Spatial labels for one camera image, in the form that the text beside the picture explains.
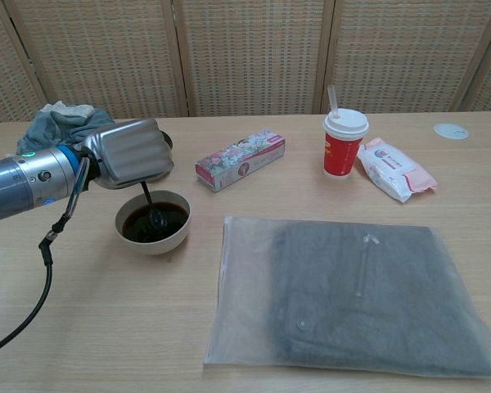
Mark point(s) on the red paper cup white lid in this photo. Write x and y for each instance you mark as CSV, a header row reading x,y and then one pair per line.
x,y
343,155

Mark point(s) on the woven folding screen wooden frame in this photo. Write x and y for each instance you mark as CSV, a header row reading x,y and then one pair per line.
x,y
245,53

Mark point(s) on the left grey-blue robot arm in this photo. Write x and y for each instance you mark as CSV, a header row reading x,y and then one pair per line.
x,y
20,182

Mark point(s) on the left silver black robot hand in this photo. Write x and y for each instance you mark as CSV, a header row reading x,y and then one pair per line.
x,y
135,153

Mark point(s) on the beige bowl of black coffee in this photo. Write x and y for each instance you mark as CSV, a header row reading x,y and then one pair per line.
x,y
163,241

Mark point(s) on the frosted bag with grey garment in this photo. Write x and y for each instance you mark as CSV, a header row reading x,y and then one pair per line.
x,y
352,294

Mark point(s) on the round glass jar black lid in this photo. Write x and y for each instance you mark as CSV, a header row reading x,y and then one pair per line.
x,y
168,141

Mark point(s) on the white drinking straw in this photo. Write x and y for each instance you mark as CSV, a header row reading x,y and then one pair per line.
x,y
334,100

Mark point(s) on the pink floral cardboard box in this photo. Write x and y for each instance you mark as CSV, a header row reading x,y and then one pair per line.
x,y
241,161

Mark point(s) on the black plastic spoon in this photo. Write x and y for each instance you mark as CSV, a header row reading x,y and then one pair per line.
x,y
157,217

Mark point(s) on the pink white wet wipes pack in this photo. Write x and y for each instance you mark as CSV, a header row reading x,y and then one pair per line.
x,y
393,168

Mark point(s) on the blue denim cloth with lace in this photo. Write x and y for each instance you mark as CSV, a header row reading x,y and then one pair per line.
x,y
57,123

